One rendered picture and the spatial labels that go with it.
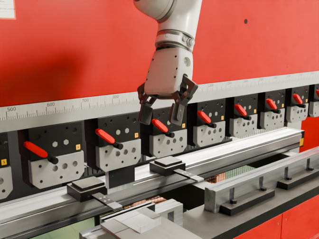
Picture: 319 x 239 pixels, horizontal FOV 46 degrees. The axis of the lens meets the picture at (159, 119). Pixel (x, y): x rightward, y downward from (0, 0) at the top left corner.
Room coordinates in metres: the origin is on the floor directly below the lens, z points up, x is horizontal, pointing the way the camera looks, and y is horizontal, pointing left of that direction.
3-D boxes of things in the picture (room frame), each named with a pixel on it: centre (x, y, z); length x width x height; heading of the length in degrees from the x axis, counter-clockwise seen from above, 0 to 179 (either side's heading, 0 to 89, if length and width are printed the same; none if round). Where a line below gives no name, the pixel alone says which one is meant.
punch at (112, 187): (1.15, 0.12, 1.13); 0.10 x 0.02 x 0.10; 130
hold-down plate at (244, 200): (1.49, -0.38, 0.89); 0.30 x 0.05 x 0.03; 130
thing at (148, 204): (1.16, 0.10, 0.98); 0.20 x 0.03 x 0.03; 130
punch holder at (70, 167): (1.00, 0.30, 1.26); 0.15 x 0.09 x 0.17; 130
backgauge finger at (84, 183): (1.28, 0.22, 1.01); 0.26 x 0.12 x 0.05; 40
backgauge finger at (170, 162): (1.53, -0.08, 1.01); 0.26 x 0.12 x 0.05; 40
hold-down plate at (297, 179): (1.74, -0.68, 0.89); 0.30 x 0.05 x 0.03; 130
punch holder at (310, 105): (1.90, -0.78, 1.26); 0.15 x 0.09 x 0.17; 130
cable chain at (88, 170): (1.59, 0.22, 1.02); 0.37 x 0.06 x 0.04; 130
